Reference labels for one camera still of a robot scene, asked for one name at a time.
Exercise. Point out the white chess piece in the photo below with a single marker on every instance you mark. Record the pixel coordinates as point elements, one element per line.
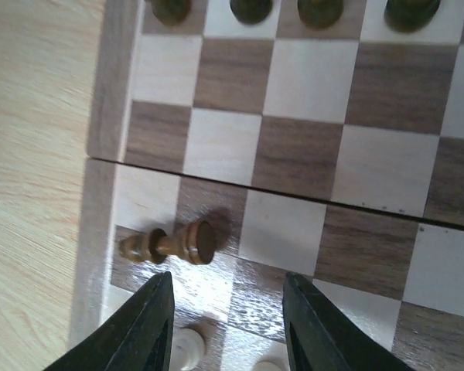
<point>188,348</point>

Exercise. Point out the dark pawn chess piece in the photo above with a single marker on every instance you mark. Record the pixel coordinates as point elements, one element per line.
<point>251,12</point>
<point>170,12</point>
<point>410,15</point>

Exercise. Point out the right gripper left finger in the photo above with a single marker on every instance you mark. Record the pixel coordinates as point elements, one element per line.
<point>138,336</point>

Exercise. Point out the wooden chess board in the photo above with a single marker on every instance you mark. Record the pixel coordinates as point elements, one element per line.
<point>337,153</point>

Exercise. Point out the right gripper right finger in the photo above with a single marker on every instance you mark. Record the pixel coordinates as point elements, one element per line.
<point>320,337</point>

